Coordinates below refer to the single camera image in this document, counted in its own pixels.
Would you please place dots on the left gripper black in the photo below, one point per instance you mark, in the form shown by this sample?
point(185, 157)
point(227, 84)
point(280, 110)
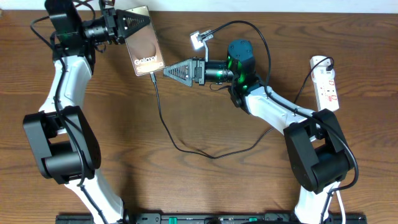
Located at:
point(116, 25)

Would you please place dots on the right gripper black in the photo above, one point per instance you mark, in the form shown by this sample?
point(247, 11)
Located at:
point(196, 73)

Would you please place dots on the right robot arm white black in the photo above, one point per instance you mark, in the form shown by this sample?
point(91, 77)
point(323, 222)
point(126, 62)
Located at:
point(318, 152)

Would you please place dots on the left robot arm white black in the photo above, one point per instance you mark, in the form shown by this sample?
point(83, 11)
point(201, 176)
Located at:
point(63, 144)

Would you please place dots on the black plug in strip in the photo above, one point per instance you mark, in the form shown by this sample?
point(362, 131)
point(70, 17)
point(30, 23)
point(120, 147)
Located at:
point(330, 67)

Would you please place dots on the white power strip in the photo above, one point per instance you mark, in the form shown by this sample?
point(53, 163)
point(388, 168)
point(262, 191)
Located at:
point(324, 83)

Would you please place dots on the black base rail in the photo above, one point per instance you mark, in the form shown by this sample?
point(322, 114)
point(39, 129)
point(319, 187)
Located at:
point(156, 218)

